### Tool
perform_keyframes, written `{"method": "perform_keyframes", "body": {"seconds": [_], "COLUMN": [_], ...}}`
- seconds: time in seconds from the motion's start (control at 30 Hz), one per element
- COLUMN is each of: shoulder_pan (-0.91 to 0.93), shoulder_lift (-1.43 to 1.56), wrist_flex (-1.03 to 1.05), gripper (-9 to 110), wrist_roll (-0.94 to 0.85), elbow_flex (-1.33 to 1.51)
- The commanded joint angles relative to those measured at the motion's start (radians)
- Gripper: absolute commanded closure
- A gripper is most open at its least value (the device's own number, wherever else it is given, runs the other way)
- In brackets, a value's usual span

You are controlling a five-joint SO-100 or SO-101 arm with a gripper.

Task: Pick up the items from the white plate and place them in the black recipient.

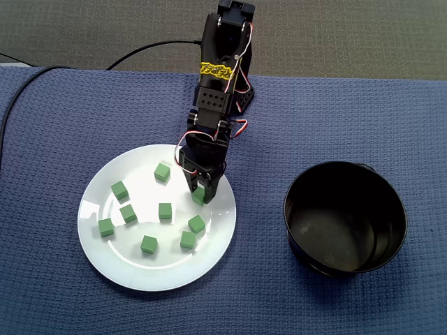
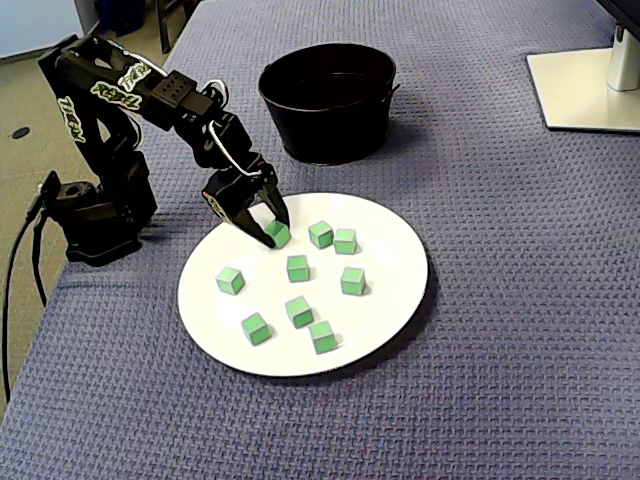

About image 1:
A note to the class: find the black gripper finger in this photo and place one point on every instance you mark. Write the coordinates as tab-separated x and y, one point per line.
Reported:
212	188
193	183

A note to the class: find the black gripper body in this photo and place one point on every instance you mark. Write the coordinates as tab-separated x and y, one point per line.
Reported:
205	173

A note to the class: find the small green cube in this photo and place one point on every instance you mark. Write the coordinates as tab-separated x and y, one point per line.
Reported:
198	197
188	239
196	223
105	227
162	172
119	190
165	211
149	244
128	213

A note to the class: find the blue waffle weave cloth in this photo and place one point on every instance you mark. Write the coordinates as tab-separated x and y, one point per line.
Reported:
349	122

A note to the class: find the white round plate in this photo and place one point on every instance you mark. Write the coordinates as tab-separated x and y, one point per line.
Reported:
157	272

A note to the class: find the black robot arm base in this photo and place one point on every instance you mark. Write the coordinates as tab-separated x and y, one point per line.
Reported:
245	99

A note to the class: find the black metal pot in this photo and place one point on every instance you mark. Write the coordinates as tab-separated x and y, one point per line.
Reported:
349	244

